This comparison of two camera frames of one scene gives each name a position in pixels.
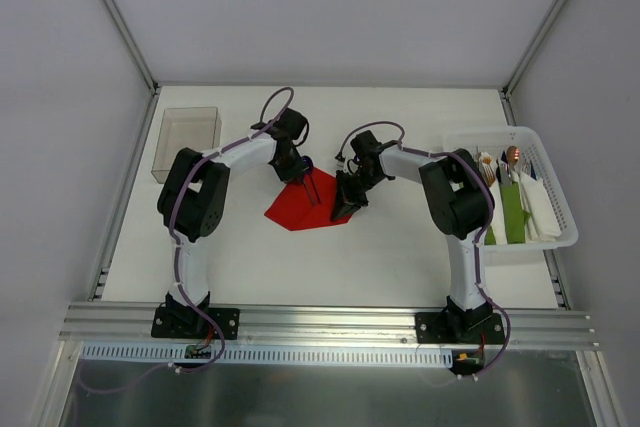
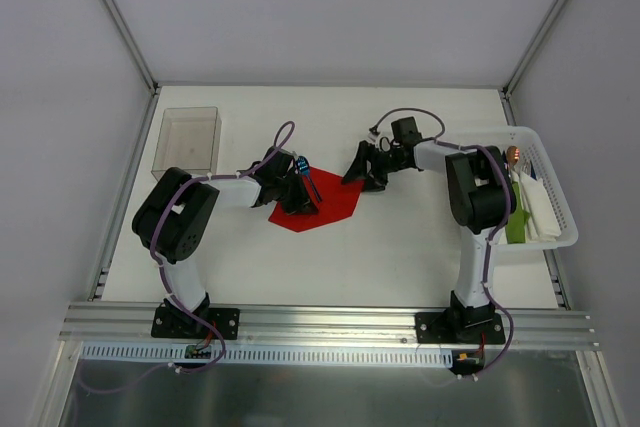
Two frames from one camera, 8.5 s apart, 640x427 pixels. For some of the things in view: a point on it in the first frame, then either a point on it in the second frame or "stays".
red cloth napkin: [307, 203] stays
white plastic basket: [496, 140] stays
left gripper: [292, 170] → [291, 189]
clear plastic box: [198, 128] stays
